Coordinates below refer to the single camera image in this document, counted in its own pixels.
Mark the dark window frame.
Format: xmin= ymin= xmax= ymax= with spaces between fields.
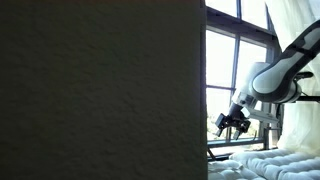
xmin=203 ymin=0 xmax=285 ymax=158

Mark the white tufted seat cushion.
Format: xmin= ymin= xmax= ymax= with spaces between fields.
xmin=207 ymin=159 xmax=266 ymax=180
xmin=229 ymin=148 xmax=320 ymax=180

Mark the grey camera tripod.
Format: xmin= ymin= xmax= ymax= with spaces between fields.
xmin=259 ymin=70 xmax=320 ymax=151

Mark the white sheer curtain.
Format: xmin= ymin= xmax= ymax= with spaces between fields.
xmin=264 ymin=0 xmax=320 ymax=157

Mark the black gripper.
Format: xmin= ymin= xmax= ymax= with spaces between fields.
xmin=214 ymin=102 xmax=252 ymax=141

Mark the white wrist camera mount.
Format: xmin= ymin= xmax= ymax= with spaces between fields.
xmin=244 ymin=106 xmax=281 ymax=125

